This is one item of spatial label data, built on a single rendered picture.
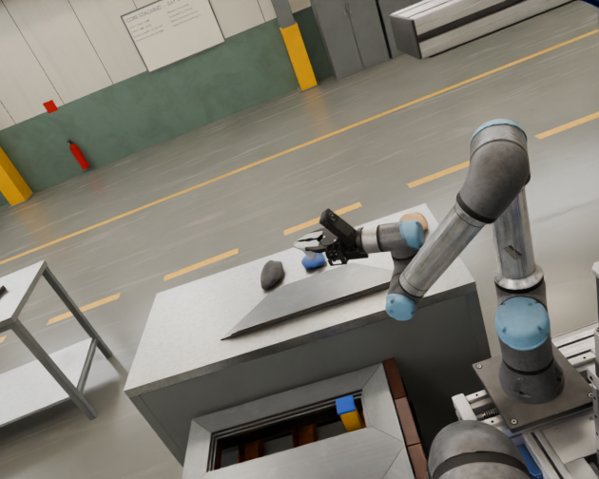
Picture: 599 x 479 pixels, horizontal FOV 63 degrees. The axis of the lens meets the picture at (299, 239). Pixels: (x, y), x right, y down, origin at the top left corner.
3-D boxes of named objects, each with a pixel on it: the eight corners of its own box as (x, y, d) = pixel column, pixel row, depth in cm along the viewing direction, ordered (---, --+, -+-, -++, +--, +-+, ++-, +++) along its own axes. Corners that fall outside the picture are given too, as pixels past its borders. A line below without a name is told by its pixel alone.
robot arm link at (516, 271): (500, 335, 127) (463, 146, 101) (499, 296, 139) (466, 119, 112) (551, 334, 122) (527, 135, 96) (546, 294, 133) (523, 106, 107)
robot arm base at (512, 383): (543, 350, 131) (539, 323, 126) (577, 392, 118) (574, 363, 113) (489, 369, 132) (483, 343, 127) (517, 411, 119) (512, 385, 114)
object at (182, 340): (128, 397, 179) (123, 391, 177) (161, 299, 231) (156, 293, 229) (476, 290, 163) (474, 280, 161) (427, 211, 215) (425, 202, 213)
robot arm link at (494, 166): (547, 184, 89) (412, 332, 121) (542, 158, 97) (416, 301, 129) (491, 155, 89) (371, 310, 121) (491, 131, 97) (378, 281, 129)
